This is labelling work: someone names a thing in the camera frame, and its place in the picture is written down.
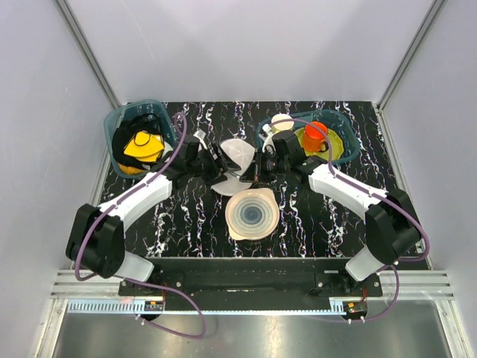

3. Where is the left teal plastic bin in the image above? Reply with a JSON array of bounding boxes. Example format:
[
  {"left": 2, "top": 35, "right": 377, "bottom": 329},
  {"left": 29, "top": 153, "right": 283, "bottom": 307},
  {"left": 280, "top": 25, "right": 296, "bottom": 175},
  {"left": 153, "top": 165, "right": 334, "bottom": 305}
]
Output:
[{"left": 104, "top": 99, "right": 178, "bottom": 180}]

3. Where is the white slotted cable duct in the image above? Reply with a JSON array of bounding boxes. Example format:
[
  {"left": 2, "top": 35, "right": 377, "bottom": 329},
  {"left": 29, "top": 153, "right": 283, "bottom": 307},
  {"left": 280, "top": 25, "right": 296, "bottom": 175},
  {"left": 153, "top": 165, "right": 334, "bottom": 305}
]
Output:
[{"left": 67, "top": 298, "right": 346, "bottom": 316}]

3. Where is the cream yellow mug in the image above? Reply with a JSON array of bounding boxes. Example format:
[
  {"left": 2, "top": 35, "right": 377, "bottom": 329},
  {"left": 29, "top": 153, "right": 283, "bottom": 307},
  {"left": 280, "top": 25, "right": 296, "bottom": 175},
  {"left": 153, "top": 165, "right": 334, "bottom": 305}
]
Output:
[{"left": 271, "top": 113, "right": 294, "bottom": 134}]

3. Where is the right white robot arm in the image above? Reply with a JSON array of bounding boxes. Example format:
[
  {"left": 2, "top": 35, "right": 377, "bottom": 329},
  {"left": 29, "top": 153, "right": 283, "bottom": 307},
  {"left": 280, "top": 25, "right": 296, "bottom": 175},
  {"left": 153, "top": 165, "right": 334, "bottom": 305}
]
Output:
[{"left": 240, "top": 130, "right": 425, "bottom": 296}]

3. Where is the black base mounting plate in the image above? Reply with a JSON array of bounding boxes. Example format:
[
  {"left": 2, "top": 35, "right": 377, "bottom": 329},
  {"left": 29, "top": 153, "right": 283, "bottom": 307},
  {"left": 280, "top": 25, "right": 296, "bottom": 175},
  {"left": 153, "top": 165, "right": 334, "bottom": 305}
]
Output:
[{"left": 118, "top": 256, "right": 385, "bottom": 303}]

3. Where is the purple cable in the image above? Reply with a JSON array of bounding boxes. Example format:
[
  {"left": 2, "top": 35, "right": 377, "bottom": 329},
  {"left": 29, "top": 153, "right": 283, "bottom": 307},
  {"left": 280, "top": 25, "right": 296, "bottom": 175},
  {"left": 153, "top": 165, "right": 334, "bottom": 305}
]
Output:
[
  {"left": 268, "top": 118, "right": 432, "bottom": 324},
  {"left": 74, "top": 111, "right": 208, "bottom": 339}
]

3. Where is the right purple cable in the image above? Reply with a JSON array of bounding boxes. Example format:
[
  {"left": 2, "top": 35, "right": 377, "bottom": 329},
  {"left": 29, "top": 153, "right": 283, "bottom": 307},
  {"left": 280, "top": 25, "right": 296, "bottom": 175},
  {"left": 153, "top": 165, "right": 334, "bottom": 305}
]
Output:
[{"left": 268, "top": 118, "right": 432, "bottom": 324}]

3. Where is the aluminium frame post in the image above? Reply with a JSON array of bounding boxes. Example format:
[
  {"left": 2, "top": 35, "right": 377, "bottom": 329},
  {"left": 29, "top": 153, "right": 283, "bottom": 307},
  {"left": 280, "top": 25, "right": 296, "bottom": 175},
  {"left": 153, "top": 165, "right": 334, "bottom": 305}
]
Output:
[
  {"left": 54, "top": 0, "right": 121, "bottom": 109},
  {"left": 376, "top": 0, "right": 448, "bottom": 111}
]

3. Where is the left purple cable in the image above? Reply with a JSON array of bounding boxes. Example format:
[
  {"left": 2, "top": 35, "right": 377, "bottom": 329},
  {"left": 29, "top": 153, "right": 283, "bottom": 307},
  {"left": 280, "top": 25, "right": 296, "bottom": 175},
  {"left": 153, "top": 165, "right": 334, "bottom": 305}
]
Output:
[{"left": 74, "top": 111, "right": 208, "bottom": 339}]

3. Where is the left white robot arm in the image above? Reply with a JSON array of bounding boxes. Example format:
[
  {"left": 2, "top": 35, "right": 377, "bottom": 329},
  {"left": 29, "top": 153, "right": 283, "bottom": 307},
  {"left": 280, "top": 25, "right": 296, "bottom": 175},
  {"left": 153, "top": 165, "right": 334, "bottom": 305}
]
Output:
[{"left": 66, "top": 134, "right": 241, "bottom": 295}]

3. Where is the right teal plastic bin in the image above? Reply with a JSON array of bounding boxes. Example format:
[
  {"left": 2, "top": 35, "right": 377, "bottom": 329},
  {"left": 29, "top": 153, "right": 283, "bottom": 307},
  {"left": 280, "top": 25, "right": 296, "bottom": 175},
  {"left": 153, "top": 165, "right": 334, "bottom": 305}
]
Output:
[{"left": 255, "top": 110, "right": 360, "bottom": 165}]

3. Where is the left aluminium frame post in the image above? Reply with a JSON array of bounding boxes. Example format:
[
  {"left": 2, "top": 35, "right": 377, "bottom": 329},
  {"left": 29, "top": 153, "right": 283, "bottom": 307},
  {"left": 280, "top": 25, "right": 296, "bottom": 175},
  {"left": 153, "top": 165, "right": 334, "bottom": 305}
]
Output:
[{"left": 54, "top": 0, "right": 121, "bottom": 109}]

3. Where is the yellow green plate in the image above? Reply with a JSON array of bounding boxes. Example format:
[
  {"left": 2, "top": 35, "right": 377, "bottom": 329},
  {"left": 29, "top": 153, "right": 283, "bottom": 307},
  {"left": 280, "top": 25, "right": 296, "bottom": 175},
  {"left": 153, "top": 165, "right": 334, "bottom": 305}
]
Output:
[{"left": 294, "top": 127, "right": 345, "bottom": 160}]

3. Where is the black cloth in bin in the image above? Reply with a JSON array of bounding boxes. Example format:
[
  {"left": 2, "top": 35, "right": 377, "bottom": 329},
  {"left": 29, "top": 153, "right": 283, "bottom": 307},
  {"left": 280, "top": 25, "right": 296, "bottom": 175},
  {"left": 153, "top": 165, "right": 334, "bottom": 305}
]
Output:
[{"left": 112, "top": 113, "right": 163, "bottom": 162}]

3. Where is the right aluminium frame post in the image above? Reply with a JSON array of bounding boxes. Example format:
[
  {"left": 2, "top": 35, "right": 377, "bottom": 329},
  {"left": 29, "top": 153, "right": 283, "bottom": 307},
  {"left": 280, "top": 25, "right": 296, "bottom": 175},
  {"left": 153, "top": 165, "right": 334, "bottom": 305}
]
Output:
[{"left": 376, "top": 0, "right": 448, "bottom": 111}]

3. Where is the yellow cloth in bin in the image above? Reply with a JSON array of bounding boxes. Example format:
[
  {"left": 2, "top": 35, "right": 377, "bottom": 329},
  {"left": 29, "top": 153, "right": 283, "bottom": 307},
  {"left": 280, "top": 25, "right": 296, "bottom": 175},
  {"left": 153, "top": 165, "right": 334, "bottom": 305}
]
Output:
[{"left": 117, "top": 131, "right": 165, "bottom": 175}]

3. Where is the teal plastic bin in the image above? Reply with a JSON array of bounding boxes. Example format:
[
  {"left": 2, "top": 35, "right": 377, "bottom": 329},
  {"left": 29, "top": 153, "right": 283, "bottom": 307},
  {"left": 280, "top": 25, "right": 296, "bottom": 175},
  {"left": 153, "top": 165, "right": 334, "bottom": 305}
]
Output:
[
  {"left": 255, "top": 110, "right": 360, "bottom": 165},
  {"left": 104, "top": 99, "right": 178, "bottom": 180}
]

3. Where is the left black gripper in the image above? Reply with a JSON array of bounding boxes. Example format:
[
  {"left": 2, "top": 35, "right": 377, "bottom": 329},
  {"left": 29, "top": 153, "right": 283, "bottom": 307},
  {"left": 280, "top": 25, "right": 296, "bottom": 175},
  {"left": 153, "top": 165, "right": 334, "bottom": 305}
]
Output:
[{"left": 186, "top": 142, "right": 240, "bottom": 187}]

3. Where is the white mesh laundry bag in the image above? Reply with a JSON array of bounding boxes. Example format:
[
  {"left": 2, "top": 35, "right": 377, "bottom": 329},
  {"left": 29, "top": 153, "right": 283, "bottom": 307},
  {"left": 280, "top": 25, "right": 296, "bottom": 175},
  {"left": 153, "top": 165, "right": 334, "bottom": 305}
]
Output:
[{"left": 210, "top": 138, "right": 258, "bottom": 195}]

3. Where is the orange cup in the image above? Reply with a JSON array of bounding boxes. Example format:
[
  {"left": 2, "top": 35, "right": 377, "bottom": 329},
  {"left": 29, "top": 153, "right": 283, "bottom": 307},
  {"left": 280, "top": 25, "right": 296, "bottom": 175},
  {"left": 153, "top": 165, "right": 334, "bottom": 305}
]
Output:
[{"left": 302, "top": 121, "right": 329, "bottom": 153}]

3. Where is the pink blue swirl plate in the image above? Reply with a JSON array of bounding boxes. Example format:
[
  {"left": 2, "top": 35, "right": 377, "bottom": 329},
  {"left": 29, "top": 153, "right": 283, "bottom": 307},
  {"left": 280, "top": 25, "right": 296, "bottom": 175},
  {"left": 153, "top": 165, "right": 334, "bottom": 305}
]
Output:
[{"left": 225, "top": 188, "right": 279, "bottom": 241}]

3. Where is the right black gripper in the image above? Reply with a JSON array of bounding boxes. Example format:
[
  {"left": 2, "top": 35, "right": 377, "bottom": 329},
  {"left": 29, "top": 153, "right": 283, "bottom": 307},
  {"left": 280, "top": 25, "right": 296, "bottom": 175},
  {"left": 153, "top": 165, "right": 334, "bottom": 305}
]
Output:
[{"left": 241, "top": 148, "right": 290, "bottom": 184}]

